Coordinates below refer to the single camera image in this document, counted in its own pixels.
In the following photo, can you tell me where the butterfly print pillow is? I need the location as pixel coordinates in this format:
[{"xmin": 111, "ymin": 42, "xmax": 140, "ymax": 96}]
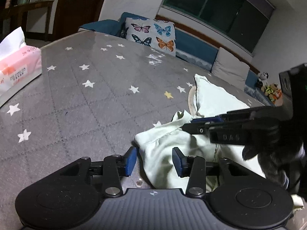
[{"xmin": 123, "ymin": 17, "xmax": 177, "ymax": 57}]

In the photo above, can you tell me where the pale green garment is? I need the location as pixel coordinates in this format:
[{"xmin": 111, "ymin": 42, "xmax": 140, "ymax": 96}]
[{"xmin": 134, "ymin": 74, "xmax": 304, "ymax": 214}]

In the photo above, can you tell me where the blue sofa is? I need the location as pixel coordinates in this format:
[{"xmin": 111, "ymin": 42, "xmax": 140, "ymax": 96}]
[{"xmin": 77, "ymin": 12, "xmax": 276, "ymax": 107}]

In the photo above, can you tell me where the panda plush toy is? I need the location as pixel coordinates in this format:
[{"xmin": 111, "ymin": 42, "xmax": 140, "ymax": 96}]
[{"xmin": 255, "ymin": 72, "xmax": 269, "ymax": 88}]

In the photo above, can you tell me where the orange fox plush toy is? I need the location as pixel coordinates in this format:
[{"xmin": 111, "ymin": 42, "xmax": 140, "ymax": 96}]
[{"xmin": 270, "ymin": 89, "xmax": 283, "ymax": 105}]

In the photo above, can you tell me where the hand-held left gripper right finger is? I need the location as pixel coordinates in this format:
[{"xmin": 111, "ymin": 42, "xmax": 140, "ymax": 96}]
[{"xmin": 172, "ymin": 147, "xmax": 267, "ymax": 198}]

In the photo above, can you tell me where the dark wooden door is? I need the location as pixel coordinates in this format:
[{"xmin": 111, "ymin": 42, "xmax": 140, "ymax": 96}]
[{"xmin": 51, "ymin": 0, "xmax": 112, "ymax": 41}]

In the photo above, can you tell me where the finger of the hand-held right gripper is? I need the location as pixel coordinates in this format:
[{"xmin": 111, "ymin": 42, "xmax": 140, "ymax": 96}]
[
  {"xmin": 182, "ymin": 122, "xmax": 280, "ymax": 146},
  {"xmin": 192, "ymin": 106, "xmax": 292, "ymax": 124}
]

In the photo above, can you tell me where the bear plush toy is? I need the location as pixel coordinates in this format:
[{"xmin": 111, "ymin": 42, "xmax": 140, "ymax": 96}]
[{"xmin": 261, "ymin": 84, "xmax": 279, "ymax": 99}]

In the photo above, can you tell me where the plain grey pillow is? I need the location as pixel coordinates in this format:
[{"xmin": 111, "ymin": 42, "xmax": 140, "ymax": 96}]
[{"xmin": 211, "ymin": 47, "xmax": 250, "ymax": 91}]

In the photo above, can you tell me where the person's right forearm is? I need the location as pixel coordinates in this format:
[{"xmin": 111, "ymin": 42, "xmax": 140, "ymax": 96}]
[{"xmin": 242, "ymin": 144, "xmax": 307, "ymax": 197}]

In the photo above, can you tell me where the dark wooden shelf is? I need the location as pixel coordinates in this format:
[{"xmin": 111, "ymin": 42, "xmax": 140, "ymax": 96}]
[{"xmin": 0, "ymin": 0, "xmax": 36, "ymax": 29}]

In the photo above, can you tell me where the grey star tablecloth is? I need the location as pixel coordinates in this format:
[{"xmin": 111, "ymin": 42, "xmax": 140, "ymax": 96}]
[{"xmin": 0, "ymin": 31, "xmax": 276, "ymax": 221}]

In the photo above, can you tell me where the dark window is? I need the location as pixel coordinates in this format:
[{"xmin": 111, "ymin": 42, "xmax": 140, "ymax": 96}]
[{"xmin": 162, "ymin": 0, "xmax": 275, "ymax": 53}]

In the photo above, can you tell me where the wooden side table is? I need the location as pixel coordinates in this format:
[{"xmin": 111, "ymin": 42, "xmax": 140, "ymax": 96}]
[{"xmin": 13, "ymin": 0, "xmax": 55, "ymax": 41}]

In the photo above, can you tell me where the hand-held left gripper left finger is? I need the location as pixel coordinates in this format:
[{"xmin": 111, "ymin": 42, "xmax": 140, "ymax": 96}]
[{"xmin": 59, "ymin": 146, "xmax": 138, "ymax": 198}]

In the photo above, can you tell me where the pink tissue pack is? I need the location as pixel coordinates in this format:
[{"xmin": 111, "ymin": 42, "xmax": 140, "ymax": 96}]
[{"xmin": 0, "ymin": 27, "xmax": 42, "ymax": 107}]

